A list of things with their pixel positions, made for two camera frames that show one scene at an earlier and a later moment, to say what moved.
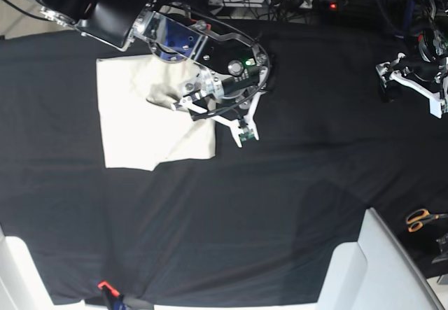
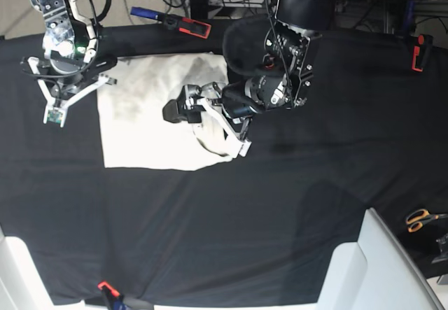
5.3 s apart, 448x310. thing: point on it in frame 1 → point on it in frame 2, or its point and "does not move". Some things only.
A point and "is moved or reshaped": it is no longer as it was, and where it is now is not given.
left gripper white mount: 236,125 → 53,112
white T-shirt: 140,129 is moved or reshaped
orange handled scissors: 416,217 does not move
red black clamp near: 114,299 does not move
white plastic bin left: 22,286 does not move
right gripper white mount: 393,90 → 206,94
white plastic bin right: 375,273 does not move
